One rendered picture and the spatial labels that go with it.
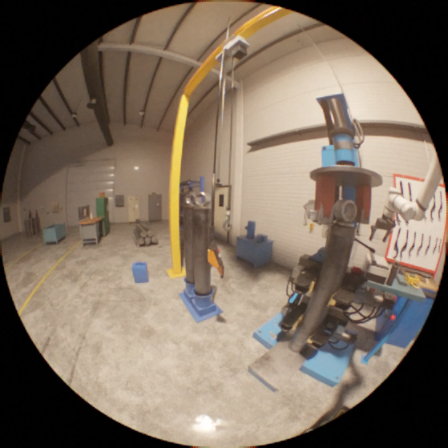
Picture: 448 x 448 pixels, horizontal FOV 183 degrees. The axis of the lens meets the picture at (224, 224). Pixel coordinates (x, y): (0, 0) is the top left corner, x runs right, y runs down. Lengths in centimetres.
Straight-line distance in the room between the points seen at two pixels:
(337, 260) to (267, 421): 148
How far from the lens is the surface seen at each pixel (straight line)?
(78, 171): 1193
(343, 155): 110
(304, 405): 175
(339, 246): 103
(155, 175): 1093
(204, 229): 152
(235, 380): 165
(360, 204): 119
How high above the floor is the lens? 157
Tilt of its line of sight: 10 degrees down
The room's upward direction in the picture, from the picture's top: 2 degrees clockwise
